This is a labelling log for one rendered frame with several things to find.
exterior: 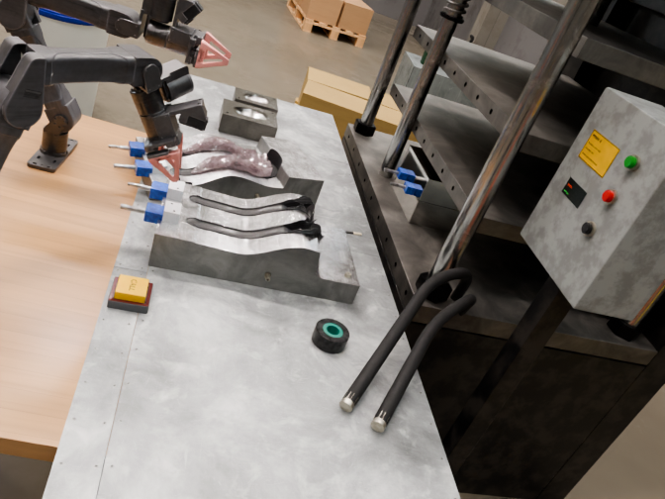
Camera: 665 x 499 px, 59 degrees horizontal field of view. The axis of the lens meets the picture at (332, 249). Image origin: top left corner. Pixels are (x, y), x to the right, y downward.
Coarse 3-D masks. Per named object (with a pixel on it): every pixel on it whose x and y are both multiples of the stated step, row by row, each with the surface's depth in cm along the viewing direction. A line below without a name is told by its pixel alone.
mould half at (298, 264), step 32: (192, 192) 149; (160, 224) 133; (224, 224) 143; (256, 224) 146; (160, 256) 133; (192, 256) 134; (224, 256) 135; (256, 256) 136; (288, 256) 137; (320, 256) 150; (288, 288) 143; (320, 288) 144; (352, 288) 145
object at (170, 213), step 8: (120, 208) 133; (128, 208) 134; (136, 208) 134; (152, 208) 135; (160, 208) 136; (168, 208) 134; (176, 208) 136; (144, 216) 134; (152, 216) 134; (160, 216) 134; (168, 216) 134; (176, 216) 134
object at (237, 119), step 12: (228, 108) 210; (240, 108) 215; (252, 108) 218; (228, 120) 206; (240, 120) 207; (252, 120) 208; (264, 120) 212; (276, 120) 216; (228, 132) 209; (240, 132) 209; (252, 132) 210; (264, 132) 210; (276, 132) 211
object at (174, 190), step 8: (128, 184) 142; (136, 184) 143; (152, 184) 143; (160, 184) 145; (168, 184) 146; (176, 184) 144; (184, 184) 146; (152, 192) 142; (160, 192) 143; (168, 192) 142; (176, 192) 143
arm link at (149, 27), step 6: (150, 18) 141; (150, 24) 142; (156, 24) 142; (162, 24) 143; (144, 30) 144; (150, 30) 141; (156, 30) 142; (162, 30) 142; (168, 30) 143; (144, 36) 143; (150, 36) 142; (156, 36) 142; (162, 36) 142; (150, 42) 143; (156, 42) 143; (162, 42) 143; (162, 48) 145
